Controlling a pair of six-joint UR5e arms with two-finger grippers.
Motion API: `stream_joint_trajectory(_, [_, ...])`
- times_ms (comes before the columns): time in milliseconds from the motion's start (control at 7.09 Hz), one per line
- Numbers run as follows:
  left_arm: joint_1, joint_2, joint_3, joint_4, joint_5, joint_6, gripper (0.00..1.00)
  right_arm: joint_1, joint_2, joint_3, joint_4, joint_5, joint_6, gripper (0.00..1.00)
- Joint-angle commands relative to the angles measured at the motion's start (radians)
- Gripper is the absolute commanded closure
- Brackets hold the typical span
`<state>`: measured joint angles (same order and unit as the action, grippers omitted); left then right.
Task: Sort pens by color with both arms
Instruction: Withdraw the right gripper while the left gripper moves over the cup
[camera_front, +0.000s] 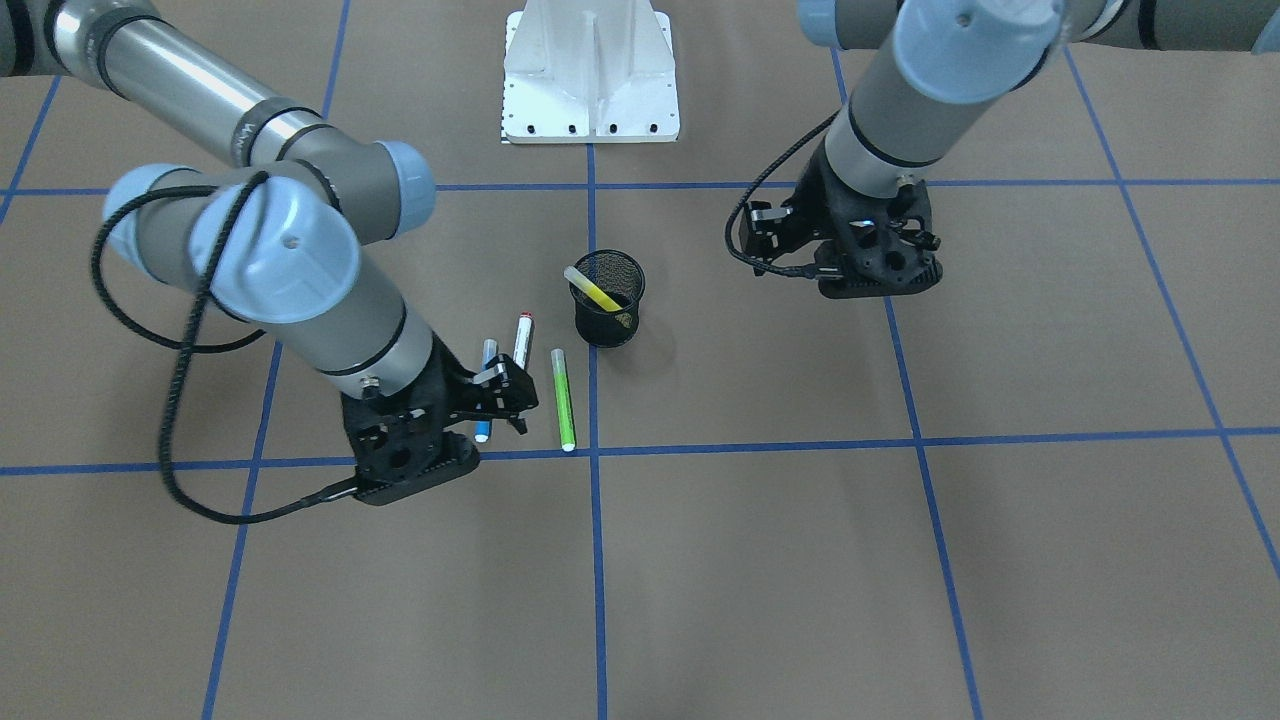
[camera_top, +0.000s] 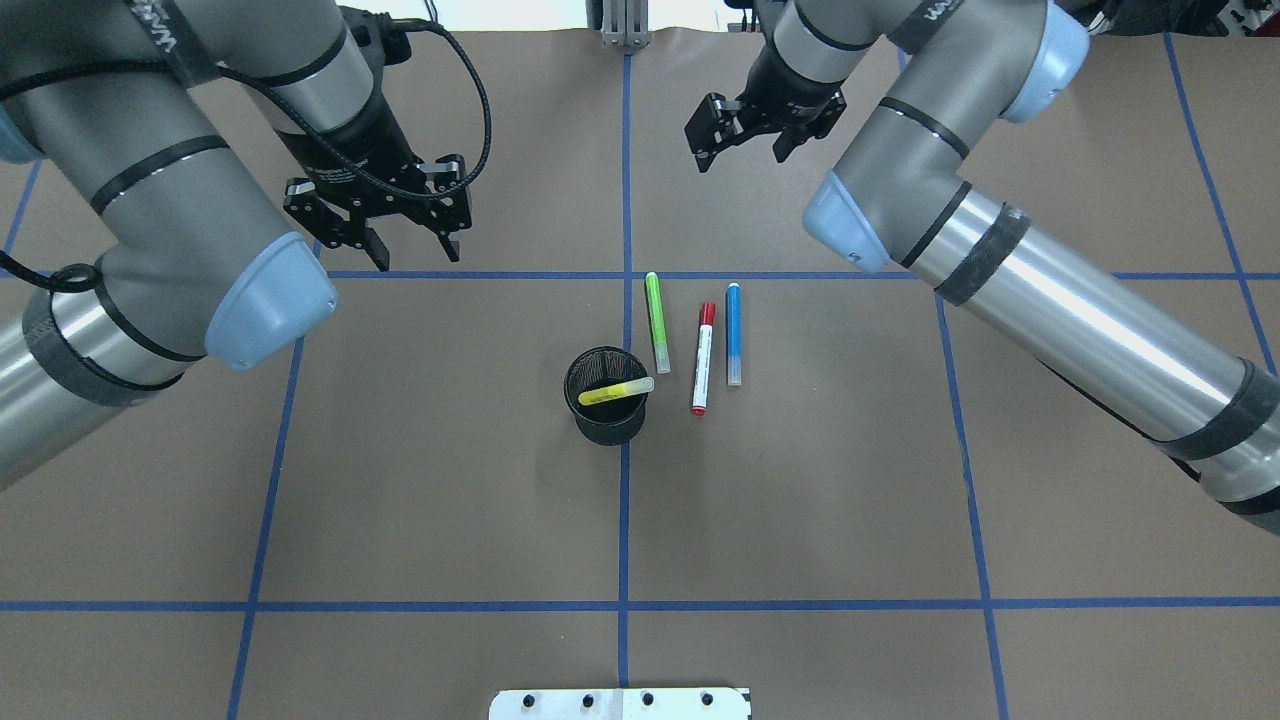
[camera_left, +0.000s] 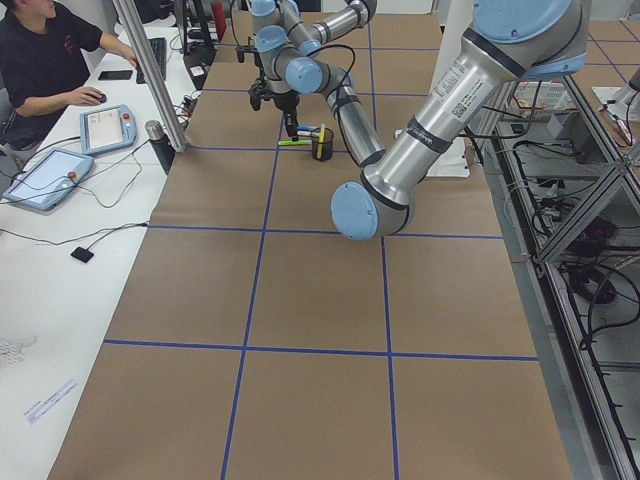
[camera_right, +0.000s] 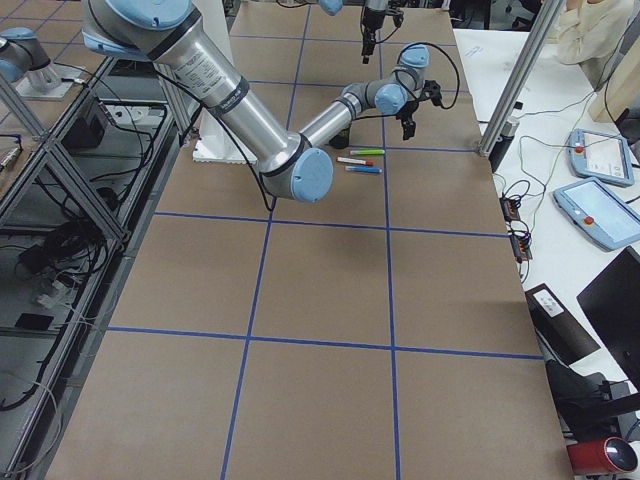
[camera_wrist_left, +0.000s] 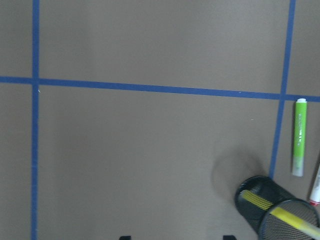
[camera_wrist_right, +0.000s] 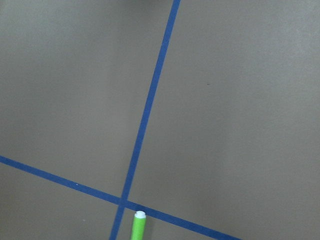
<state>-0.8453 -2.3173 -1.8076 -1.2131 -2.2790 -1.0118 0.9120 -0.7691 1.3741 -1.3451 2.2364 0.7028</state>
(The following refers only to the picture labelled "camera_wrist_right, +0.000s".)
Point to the green marker pen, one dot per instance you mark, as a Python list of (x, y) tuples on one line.
[(138, 225)]

